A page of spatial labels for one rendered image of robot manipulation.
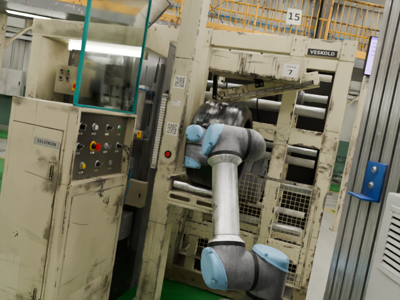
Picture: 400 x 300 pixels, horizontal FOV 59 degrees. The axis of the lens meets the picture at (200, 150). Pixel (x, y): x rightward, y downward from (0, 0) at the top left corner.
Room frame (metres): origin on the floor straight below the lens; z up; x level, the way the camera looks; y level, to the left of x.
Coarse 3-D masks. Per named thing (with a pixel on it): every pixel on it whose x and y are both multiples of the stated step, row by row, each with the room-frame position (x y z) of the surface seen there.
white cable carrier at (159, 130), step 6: (162, 102) 2.23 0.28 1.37; (162, 108) 2.25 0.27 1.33; (162, 114) 2.23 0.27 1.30; (162, 120) 2.23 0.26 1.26; (162, 126) 2.25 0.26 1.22; (156, 132) 2.23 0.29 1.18; (156, 144) 2.23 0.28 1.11; (156, 150) 2.23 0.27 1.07; (156, 156) 2.27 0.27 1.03; (156, 162) 2.22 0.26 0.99
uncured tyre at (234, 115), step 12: (204, 108) 2.02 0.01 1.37; (216, 108) 2.01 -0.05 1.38; (228, 108) 2.01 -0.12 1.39; (240, 108) 2.03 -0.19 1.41; (192, 120) 2.01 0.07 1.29; (204, 120) 1.96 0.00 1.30; (216, 120) 1.95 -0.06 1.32; (228, 120) 1.94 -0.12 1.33; (240, 120) 1.97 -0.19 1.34; (252, 120) 2.27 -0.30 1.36; (192, 168) 1.97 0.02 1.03; (204, 168) 1.94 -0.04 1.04; (240, 168) 2.33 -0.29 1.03; (192, 180) 2.04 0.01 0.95; (204, 180) 2.00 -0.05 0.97; (240, 180) 2.22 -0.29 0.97
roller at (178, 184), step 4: (176, 180) 2.10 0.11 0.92; (176, 184) 2.08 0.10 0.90; (180, 184) 2.08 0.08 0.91; (184, 184) 2.07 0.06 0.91; (188, 184) 2.07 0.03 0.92; (192, 184) 2.08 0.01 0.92; (180, 188) 2.08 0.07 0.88; (184, 188) 2.07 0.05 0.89; (188, 188) 2.06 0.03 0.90; (192, 188) 2.05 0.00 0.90; (196, 188) 2.04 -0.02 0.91; (200, 188) 2.04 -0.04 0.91; (204, 188) 2.04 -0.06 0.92; (208, 188) 2.04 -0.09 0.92; (196, 192) 2.05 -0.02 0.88; (200, 192) 2.04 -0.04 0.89; (204, 192) 2.03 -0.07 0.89; (208, 192) 2.02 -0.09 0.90
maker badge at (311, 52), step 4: (308, 48) 2.53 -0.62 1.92; (308, 52) 2.53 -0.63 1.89; (312, 52) 2.52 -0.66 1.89; (316, 52) 2.51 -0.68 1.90; (320, 52) 2.50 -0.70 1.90; (324, 52) 2.50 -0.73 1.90; (328, 52) 2.49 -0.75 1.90; (332, 52) 2.48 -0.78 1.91; (336, 52) 2.47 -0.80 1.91; (324, 56) 2.50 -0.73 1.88; (328, 56) 2.49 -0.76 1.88; (332, 56) 2.48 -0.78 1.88; (336, 56) 2.47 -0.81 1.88
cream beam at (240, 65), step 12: (216, 60) 2.40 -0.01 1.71; (228, 60) 2.38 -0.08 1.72; (240, 60) 2.35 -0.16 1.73; (252, 60) 2.33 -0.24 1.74; (264, 60) 2.30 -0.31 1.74; (276, 60) 2.28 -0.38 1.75; (288, 60) 2.26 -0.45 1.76; (300, 60) 2.24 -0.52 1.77; (216, 72) 2.44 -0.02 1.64; (228, 72) 2.38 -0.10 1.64; (240, 72) 2.35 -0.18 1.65; (252, 72) 2.32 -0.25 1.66; (264, 72) 2.30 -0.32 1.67; (276, 72) 2.28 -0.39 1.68; (300, 72) 2.24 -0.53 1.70; (300, 84) 2.33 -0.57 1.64
